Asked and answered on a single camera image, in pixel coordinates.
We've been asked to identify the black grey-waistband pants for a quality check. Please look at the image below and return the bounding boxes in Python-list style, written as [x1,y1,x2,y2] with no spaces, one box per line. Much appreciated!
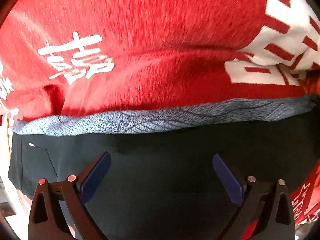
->
[8,93,319,239]

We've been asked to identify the red blanket with white characters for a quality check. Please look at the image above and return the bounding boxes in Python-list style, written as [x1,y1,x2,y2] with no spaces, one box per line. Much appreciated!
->
[1,0,319,239]

